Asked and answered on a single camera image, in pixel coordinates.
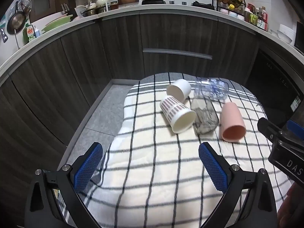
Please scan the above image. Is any white kitchen countertop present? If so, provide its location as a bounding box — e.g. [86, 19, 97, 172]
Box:
[0, 3, 304, 82]

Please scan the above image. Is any red label sauce bottle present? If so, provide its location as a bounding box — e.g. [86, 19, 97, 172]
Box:
[256, 11, 268, 31]

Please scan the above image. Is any green dish tray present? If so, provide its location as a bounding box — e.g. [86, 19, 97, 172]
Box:
[41, 14, 74, 33]

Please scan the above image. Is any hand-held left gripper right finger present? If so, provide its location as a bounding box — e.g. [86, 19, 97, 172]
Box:
[198, 142, 278, 228]

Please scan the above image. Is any hanging frying pan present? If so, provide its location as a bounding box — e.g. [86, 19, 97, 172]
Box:
[6, 11, 26, 49]

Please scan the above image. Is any steel pot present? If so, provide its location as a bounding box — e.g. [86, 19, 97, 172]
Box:
[82, 6, 106, 17]

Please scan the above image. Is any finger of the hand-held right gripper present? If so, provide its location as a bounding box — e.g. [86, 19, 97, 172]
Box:
[257, 117, 287, 146]
[285, 108, 304, 144]

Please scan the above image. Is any black flat pan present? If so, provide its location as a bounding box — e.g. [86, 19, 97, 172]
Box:
[191, 1, 215, 10]

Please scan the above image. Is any hanging round strainer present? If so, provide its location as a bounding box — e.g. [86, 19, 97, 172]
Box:
[9, 0, 33, 17]

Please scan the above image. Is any person's right hand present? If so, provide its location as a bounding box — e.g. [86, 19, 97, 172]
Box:
[277, 182, 304, 228]

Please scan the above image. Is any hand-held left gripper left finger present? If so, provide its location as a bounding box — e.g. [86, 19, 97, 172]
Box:
[24, 142, 104, 228]

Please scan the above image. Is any plain white cup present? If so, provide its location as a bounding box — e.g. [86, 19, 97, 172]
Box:
[166, 78, 192, 102]

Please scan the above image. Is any stack of white bowls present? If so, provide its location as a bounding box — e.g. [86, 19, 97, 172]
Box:
[276, 24, 295, 44]

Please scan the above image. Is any green dish soap bottle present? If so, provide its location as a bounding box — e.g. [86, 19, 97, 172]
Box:
[22, 23, 36, 46]

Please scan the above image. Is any white checked cloth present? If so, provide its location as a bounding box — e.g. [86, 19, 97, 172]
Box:
[58, 72, 294, 228]

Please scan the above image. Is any black wire spice rack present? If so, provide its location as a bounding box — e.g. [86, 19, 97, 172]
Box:
[212, 0, 247, 21]

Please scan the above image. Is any striped white paper cup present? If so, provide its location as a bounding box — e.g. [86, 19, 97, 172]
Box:
[159, 95, 197, 134]

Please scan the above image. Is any pink cup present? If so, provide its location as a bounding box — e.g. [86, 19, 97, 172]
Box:
[219, 102, 247, 142]

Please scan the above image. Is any silver drawer handle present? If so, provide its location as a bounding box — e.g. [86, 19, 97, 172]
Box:
[142, 48, 213, 60]

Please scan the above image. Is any blue printed clear glass cup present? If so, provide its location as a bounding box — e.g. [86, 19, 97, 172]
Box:
[195, 77, 230, 101]

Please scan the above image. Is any black built-in dishwasher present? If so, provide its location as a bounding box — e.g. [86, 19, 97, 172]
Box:
[245, 48, 304, 126]

